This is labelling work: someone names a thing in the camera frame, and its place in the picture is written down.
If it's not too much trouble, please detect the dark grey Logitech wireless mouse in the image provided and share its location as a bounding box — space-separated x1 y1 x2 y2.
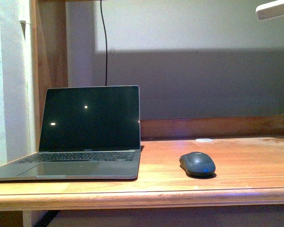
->
179 152 216 178

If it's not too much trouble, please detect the grey laptop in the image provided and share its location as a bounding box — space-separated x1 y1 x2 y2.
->
0 85 141 182

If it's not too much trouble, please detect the wooden desk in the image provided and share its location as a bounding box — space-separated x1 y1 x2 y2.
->
0 0 284 227

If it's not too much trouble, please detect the white desk lamp head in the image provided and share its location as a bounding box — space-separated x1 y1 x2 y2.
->
256 0 284 21

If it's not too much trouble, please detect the black hanging cable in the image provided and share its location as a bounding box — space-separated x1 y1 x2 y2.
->
100 0 108 87

